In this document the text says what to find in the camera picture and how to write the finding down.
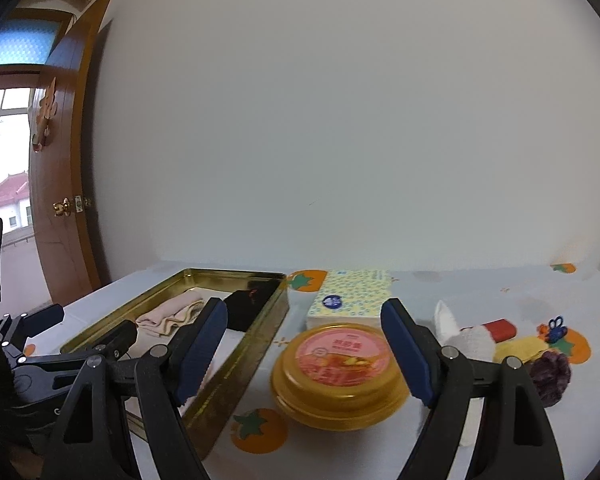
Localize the blue knotted cord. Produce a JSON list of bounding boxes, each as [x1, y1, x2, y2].
[[546, 314, 569, 345]]

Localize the gold door ornament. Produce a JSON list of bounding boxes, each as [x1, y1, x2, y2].
[[31, 77, 58, 153]]

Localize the gold round tin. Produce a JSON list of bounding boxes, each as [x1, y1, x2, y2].
[[270, 323, 410, 432]]

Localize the red silicone sleeve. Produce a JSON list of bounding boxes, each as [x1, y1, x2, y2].
[[483, 318, 517, 344]]

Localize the window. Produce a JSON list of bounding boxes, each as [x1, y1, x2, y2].
[[0, 9, 73, 316]]

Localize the brown wooden door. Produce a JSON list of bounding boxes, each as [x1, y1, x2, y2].
[[29, 0, 111, 306]]

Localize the pink cloth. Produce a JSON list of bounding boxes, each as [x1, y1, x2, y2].
[[136, 289, 204, 337]]

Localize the black wristband red logo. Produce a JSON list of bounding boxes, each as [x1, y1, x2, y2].
[[224, 287, 276, 333]]

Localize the yellow cloth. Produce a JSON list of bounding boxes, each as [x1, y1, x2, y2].
[[493, 336, 550, 363]]

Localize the purple scrunchie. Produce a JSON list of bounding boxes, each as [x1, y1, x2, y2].
[[526, 350, 571, 408]]

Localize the white knit gloves bundle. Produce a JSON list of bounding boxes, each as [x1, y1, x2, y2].
[[445, 325, 495, 448]]

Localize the persimmon print tablecloth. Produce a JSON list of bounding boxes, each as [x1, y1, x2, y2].
[[21, 260, 600, 480]]

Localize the gold rectangular tin tray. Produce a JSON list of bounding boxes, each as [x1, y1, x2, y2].
[[60, 268, 289, 458]]

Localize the yellow blue tissue pack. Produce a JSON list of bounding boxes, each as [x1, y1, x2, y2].
[[306, 270, 392, 330]]

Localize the brass door knob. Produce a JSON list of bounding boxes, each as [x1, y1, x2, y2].
[[53, 197, 73, 217]]

